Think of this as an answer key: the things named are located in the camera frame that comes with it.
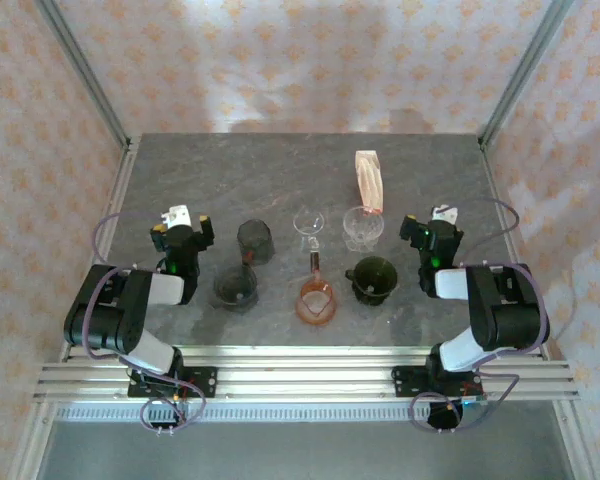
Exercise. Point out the aluminium frame post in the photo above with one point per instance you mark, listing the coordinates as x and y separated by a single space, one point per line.
85 75
522 75

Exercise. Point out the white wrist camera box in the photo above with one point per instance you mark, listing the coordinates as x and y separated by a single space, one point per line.
445 214
180 216

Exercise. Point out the paper filter box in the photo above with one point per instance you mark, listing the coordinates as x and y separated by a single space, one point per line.
369 180

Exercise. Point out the orange transparent plastic dripper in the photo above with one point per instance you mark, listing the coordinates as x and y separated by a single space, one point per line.
325 312

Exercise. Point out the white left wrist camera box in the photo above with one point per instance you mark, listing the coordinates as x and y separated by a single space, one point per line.
180 216

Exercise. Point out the orange patterned white curtain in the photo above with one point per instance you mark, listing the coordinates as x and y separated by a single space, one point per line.
300 50

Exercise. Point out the dark green plastic dripper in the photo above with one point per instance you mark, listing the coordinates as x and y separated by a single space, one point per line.
375 280

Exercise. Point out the dark smoked glass tumbler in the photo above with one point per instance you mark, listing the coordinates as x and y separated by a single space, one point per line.
255 242

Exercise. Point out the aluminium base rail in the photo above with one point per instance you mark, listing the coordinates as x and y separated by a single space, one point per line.
300 375

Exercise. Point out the aluminium side rail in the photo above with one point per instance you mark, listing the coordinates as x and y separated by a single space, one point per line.
121 175
497 190

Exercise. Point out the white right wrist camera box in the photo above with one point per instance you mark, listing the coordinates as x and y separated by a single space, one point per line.
445 214

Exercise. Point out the clear plastic flower-base dripper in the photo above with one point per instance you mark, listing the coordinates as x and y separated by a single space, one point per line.
362 235

